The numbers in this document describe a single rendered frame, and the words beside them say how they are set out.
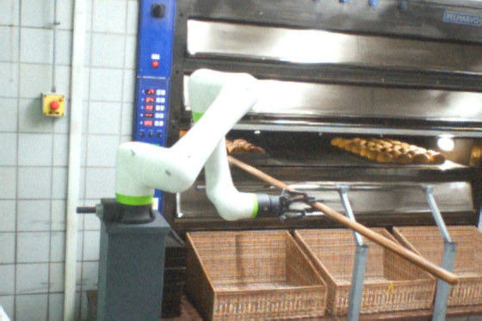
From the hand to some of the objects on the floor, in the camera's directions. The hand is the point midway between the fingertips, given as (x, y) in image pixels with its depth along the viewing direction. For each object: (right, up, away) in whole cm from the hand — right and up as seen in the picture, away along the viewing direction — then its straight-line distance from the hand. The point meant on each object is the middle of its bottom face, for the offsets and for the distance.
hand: (313, 205), depth 251 cm
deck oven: (-16, -79, +200) cm, 216 cm away
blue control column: (-108, -79, +168) cm, 214 cm away
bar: (+10, -111, +60) cm, 126 cm away
